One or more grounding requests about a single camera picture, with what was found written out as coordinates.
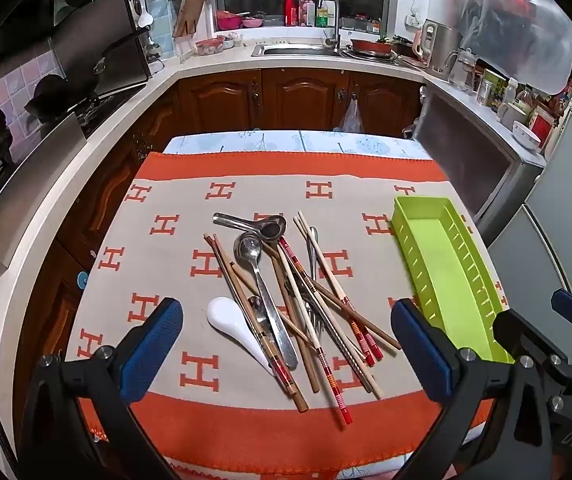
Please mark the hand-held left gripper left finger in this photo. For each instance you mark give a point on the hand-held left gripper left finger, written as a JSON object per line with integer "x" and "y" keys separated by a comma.
{"x": 153, "y": 345}

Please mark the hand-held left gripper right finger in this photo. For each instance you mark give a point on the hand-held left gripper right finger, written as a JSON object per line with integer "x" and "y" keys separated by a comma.
{"x": 420, "y": 345}

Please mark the white ceramic spoon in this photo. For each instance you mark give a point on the white ceramic spoon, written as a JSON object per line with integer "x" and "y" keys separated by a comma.
{"x": 223, "y": 312}

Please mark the green plastic utensil tray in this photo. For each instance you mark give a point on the green plastic utensil tray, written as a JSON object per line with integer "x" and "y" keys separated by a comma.
{"x": 440, "y": 260}

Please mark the pile of mixed chopsticks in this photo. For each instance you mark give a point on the pile of mixed chopsticks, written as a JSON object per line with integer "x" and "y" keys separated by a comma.
{"x": 344, "y": 410}

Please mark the steel fork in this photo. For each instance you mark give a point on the steel fork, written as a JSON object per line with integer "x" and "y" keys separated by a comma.
{"x": 313, "y": 240}

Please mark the wide steel soup spoon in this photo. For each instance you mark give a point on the wide steel soup spoon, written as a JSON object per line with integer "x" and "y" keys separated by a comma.
{"x": 273, "y": 230}

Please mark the orange beige patterned blanket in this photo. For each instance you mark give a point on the orange beige patterned blanket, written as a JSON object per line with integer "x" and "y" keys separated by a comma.
{"x": 176, "y": 260}

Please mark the round blue sticker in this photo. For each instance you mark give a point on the round blue sticker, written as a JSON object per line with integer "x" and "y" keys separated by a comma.
{"x": 83, "y": 278}

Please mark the grey refrigerator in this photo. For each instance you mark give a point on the grey refrigerator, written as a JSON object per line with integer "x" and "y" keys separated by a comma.
{"x": 565, "y": 185}

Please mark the white bowl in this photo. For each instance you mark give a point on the white bowl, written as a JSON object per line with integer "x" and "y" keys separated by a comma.
{"x": 525, "y": 135}

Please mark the red box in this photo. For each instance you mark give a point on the red box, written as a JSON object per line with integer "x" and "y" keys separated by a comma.
{"x": 544, "y": 122}

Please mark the grey metal cabinet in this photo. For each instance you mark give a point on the grey metal cabinet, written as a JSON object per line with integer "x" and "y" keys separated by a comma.
{"x": 465, "y": 145}

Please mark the stainless steel board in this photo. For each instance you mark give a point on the stainless steel board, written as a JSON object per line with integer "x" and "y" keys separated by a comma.
{"x": 31, "y": 185}

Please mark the white plastic bottle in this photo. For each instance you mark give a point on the white plastic bottle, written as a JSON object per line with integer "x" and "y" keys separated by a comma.
{"x": 509, "y": 100}

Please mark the white plastic bag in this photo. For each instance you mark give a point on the white plastic bag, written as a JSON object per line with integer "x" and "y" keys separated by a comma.
{"x": 350, "y": 117}

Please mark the pale blue printed tablecloth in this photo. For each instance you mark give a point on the pale blue printed tablecloth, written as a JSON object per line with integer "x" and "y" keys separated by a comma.
{"x": 291, "y": 141}

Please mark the gas stove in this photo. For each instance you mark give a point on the gas stove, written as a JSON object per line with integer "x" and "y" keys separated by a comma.
{"x": 111, "y": 105}

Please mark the glass teapot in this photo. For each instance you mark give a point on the glass teapot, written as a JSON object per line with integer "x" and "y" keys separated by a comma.
{"x": 463, "y": 70}

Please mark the black wok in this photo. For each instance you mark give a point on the black wok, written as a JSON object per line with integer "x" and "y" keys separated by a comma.
{"x": 48, "y": 95}

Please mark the brown wooden kitchen cabinets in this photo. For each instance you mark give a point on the brown wooden kitchen cabinets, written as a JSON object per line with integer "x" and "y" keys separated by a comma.
{"x": 296, "y": 100}

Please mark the steel electric kettle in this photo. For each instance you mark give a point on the steel electric kettle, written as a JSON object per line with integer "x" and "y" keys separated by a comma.
{"x": 445, "y": 47}

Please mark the clear plastic sheet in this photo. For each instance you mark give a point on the clear plastic sheet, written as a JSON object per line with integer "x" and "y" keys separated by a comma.
{"x": 515, "y": 20}

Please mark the red frying pan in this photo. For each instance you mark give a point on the red frying pan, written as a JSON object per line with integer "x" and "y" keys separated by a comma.
{"x": 371, "y": 46}

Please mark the patterned pink rim bowl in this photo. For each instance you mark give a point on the patterned pink rim bowl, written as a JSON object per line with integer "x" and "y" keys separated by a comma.
{"x": 209, "y": 46}

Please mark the stainless steel splash panel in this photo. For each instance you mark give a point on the stainless steel splash panel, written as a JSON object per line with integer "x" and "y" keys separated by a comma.
{"x": 101, "y": 40}

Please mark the steel sink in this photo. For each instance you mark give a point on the steel sink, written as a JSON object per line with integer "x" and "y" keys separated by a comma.
{"x": 291, "y": 50}

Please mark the hanging white ladle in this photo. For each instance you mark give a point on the hanging white ladle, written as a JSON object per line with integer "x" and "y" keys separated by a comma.
{"x": 144, "y": 14}

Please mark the wooden cutting board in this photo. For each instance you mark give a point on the wooden cutting board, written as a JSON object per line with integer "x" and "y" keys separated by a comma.
{"x": 189, "y": 15}

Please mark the steel faucet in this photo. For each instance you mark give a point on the steel faucet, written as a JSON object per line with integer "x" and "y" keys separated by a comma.
{"x": 336, "y": 20}

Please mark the green bottle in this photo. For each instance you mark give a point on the green bottle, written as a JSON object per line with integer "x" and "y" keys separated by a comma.
{"x": 322, "y": 19}

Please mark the pink bottle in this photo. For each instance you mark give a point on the pink bottle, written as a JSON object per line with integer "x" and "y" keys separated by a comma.
{"x": 307, "y": 12}

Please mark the red bottle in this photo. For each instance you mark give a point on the red bottle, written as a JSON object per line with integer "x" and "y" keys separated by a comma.
{"x": 290, "y": 10}

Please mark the white wall socket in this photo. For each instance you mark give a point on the white wall socket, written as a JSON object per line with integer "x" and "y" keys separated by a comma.
{"x": 411, "y": 20}

